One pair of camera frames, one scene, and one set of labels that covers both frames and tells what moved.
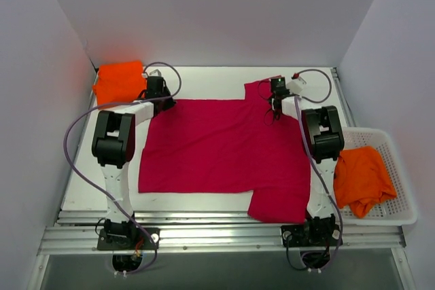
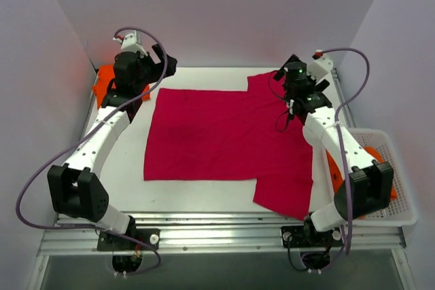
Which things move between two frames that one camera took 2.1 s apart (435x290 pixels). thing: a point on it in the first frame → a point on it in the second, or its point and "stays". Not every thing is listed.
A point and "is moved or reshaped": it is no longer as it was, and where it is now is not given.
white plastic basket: (400, 210) stays
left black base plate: (141, 241) stays
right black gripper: (276, 102) → (283, 70)
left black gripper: (166, 100) → (158, 62)
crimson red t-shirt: (230, 146) is moved or reshaped
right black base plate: (310, 236) stays
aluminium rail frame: (73, 231) stays
